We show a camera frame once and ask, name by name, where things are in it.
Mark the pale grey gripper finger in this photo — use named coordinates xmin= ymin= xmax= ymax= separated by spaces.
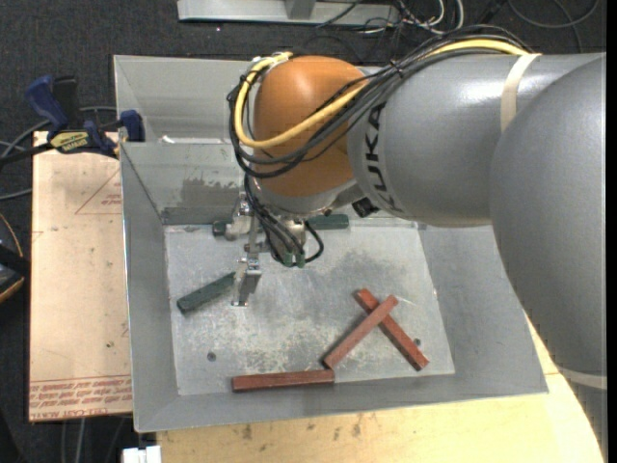
xmin=231 ymin=258 xmax=249 ymax=308
xmin=244 ymin=259 xmax=264 ymax=304

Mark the grey metal bin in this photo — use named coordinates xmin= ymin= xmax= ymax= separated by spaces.
xmin=113 ymin=54 xmax=549 ymax=434

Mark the red-brown flat block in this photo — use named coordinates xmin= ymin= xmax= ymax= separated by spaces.
xmin=322 ymin=293 xmax=400 ymax=371
xmin=230 ymin=368 xmax=336 ymax=395
xmin=354 ymin=287 xmax=431 ymax=372

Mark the brown cardboard board, red print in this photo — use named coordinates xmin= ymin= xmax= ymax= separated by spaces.
xmin=28 ymin=130 xmax=134 ymax=423

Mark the black cylinder on white bracket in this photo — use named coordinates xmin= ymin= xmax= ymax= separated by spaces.
xmin=350 ymin=195 xmax=381 ymax=219

